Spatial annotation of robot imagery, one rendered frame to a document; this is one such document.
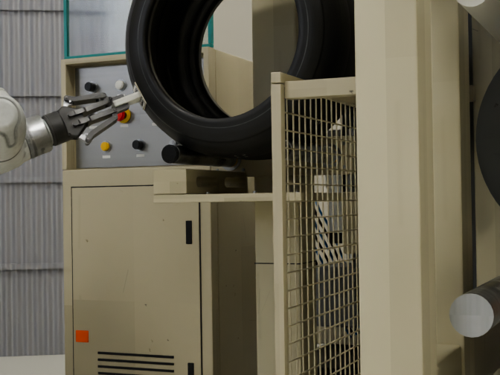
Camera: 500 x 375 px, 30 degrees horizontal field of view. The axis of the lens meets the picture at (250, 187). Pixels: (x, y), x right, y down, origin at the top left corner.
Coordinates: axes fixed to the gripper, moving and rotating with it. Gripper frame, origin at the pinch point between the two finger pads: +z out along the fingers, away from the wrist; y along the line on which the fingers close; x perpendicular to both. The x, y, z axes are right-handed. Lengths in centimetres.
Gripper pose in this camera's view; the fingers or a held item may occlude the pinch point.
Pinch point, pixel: (126, 101)
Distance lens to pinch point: 223.9
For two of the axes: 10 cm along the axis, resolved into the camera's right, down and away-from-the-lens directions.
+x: 2.4, -3.5, -9.1
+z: 8.5, -3.8, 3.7
